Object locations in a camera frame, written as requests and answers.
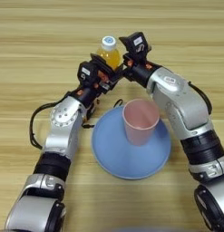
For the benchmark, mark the blue round plate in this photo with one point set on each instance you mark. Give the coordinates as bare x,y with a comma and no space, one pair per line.
116,157

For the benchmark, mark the pink plastic cup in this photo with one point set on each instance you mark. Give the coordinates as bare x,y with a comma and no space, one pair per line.
140,133

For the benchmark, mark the yellow black tape measure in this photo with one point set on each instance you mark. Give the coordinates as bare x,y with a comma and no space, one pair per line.
86,126

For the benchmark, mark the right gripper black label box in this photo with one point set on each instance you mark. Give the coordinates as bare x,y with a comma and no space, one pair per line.
136,42

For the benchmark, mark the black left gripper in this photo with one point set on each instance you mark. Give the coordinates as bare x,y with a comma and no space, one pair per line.
87,95

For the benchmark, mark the orange juice bottle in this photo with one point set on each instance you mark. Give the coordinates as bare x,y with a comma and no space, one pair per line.
112,56

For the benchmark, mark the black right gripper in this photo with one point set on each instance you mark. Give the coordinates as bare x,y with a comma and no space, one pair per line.
140,71

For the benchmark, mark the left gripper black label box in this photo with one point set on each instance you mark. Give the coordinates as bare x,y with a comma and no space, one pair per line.
86,72

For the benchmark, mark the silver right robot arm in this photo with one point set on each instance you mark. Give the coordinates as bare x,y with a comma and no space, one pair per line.
183,102

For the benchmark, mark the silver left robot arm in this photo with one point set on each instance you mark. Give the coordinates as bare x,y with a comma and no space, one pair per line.
62,133

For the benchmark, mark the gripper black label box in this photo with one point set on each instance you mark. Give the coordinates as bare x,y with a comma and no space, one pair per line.
86,72
136,42

